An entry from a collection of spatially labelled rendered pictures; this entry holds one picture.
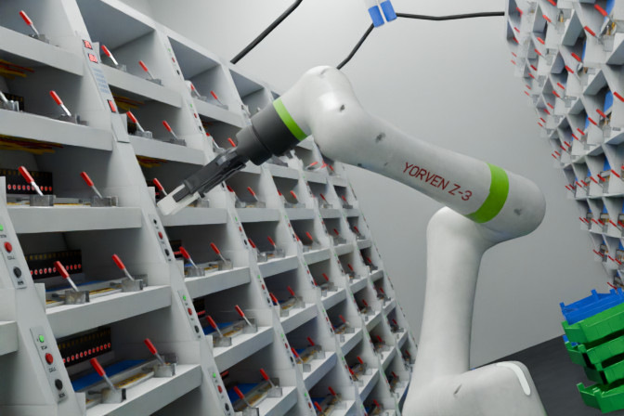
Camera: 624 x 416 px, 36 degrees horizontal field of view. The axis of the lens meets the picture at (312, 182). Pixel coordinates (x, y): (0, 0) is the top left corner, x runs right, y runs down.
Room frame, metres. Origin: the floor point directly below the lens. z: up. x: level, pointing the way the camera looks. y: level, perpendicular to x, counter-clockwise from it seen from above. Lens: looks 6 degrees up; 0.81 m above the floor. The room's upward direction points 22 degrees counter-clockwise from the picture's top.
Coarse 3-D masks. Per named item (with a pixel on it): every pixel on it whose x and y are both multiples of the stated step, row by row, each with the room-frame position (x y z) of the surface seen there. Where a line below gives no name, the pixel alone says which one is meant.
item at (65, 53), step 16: (0, 32) 1.77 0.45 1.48; (16, 32) 1.83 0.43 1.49; (0, 48) 1.77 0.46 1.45; (16, 48) 1.83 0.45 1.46; (32, 48) 1.90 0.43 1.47; (48, 48) 1.97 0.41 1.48; (64, 48) 2.14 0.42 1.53; (80, 48) 2.13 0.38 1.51; (0, 64) 2.04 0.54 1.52; (16, 64) 2.11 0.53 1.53; (32, 64) 2.13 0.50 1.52; (48, 64) 1.97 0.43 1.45; (64, 64) 2.04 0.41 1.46; (80, 64) 2.12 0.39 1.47
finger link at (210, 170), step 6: (216, 156) 1.73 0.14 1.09; (222, 156) 1.72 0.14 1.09; (210, 162) 1.73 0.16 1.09; (216, 162) 1.74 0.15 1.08; (228, 162) 1.72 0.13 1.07; (204, 168) 1.74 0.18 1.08; (210, 168) 1.74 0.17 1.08; (216, 168) 1.73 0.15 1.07; (222, 168) 1.73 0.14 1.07; (198, 174) 1.74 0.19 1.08; (204, 174) 1.74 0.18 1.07; (210, 174) 1.74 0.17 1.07; (216, 174) 1.75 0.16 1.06; (186, 180) 1.75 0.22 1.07; (192, 180) 1.75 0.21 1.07; (198, 180) 1.74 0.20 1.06; (204, 180) 1.74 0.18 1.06; (198, 186) 1.75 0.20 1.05
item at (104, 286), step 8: (112, 280) 2.00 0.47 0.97; (120, 280) 2.04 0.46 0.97; (80, 288) 1.84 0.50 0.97; (88, 288) 1.88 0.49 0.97; (96, 288) 1.92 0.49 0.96; (104, 288) 1.96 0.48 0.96; (112, 288) 2.00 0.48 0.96; (120, 288) 2.04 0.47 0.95; (48, 296) 1.71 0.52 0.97; (64, 296) 1.76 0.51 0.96
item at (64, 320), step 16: (96, 272) 2.16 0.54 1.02; (112, 272) 2.15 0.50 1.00; (128, 272) 2.15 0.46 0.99; (144, 272) 2.14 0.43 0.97; (160, 272) 2.14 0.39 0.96; (144, 288) 2.07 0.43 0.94; (160, 288) 2.07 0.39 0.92; (96, 304) 1.73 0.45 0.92; (112, 304) 1.81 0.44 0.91; (128, 304) 1.89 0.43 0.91; (144, 304) 1.97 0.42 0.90; (160, 304) 2.06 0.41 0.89; (48, 320) 1.55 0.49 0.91; (64, 320) 1.61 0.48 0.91; (80, 320) 1.67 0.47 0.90; (96, 320) 1.73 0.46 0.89; (112, 320) 1.81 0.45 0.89
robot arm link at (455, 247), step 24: (456, 216) 1.94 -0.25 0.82; (432, 240) 1.97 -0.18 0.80; (456, 240) 1.94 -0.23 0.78; (480, 240) 1.92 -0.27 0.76; (432, 264) 1.95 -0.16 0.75; (456, 264) 1.92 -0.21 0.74; (432, 288) 1.92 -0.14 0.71; (456, 288) 1.90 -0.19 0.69; (432, 312) 1.89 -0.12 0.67; (456, 312) 1.88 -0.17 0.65; (432, 336) 1.86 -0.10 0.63; (456, 336) 1.85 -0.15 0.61; (432, 360) 1.82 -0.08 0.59; (456, 360) 1.83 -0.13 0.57; (432, 384) 1.79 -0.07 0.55; (408, 408) 1.80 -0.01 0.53; (432, 408) 1.74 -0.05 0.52
